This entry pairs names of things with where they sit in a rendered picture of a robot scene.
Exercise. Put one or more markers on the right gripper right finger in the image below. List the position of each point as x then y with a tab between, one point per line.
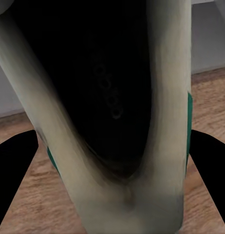
208	154

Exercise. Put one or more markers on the gym shoe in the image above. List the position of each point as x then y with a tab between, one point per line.
107	86

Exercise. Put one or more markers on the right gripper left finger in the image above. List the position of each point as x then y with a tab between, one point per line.
16	154

